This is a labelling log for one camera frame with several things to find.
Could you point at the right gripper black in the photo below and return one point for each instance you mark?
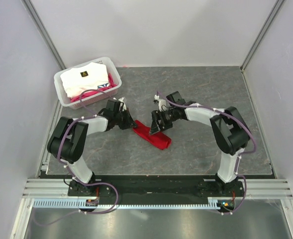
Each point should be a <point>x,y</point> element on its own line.
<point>157,115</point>

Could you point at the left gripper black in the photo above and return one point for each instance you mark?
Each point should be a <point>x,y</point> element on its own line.
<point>130,123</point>

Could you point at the red cloth napkin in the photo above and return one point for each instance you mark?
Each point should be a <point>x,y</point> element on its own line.
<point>158,140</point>

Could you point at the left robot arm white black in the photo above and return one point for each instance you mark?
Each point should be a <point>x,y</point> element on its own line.
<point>68,139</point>

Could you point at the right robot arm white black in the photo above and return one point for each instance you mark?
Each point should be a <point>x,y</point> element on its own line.
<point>229,128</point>

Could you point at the pink folded towel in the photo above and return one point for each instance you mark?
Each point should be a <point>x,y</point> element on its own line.
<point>103,87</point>

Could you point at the white folded shirt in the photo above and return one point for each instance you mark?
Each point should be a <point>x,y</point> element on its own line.
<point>90,76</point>

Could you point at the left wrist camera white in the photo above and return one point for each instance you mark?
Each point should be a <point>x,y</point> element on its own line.
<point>122,106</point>

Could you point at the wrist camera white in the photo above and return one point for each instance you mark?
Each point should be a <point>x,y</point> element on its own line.
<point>160,102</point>
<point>122,106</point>

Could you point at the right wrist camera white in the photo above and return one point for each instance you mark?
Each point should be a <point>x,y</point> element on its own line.
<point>160,102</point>

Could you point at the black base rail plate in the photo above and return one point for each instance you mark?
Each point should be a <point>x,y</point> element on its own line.
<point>155,189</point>

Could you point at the white slotted cable duct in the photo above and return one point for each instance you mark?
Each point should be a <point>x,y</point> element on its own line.
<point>89,204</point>

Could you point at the aluminium frame rail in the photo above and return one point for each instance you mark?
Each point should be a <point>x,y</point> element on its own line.
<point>250,188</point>

